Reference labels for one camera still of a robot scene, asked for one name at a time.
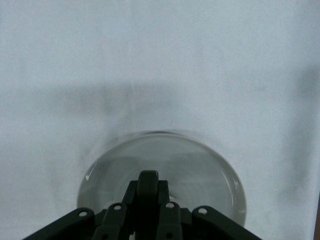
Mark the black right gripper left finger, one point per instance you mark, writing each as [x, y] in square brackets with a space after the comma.
[110, 222]

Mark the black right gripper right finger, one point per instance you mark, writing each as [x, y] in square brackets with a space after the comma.
[180, 222]

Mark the white cloth mat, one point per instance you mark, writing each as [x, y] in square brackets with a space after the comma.
[150, 62]

